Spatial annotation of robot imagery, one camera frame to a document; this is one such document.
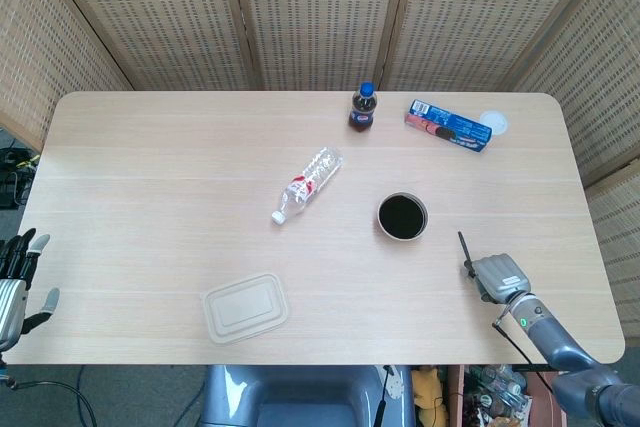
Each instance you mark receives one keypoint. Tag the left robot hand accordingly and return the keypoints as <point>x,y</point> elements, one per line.
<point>12,297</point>

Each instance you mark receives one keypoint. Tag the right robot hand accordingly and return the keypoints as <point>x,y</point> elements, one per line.
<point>500,277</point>

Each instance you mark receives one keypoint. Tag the black plastic spoon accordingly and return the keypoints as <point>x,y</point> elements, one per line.
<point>463,247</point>

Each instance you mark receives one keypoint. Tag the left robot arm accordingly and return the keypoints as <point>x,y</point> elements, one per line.
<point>2,374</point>

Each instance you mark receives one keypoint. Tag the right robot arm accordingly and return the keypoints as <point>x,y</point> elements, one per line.
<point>555,342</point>

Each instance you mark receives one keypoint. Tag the white bowl with dark interior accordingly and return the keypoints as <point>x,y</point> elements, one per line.
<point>402,217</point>

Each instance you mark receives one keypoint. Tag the brown crate of clutter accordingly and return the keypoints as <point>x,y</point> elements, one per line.
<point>500,397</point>

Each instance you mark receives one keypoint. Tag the woven bamboo screen panel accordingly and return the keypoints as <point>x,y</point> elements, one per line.
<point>475,17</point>
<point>320,17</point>
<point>165,17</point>
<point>600,72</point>
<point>30,47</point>
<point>620,227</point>

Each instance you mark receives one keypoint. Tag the yellow plush toy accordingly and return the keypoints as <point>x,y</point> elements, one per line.
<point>427,387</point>

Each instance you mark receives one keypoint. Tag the white round table grommet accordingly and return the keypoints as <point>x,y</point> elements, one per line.
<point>497,121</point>

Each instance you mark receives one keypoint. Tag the blue cookie box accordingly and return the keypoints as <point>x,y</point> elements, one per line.
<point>447,126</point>

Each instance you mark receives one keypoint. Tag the cola bottle with blue cap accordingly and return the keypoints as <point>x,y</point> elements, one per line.
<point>362,114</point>

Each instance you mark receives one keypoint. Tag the clear plastic water bottle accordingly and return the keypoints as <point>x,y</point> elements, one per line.
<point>307,184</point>

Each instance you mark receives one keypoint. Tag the beige pulp food container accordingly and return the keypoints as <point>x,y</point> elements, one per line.
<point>245,308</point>

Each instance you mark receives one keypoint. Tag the grey robot torso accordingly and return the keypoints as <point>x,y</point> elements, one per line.
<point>300,397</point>

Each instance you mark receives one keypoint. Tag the white bracket with black rod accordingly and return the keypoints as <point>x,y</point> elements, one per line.
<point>394,384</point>

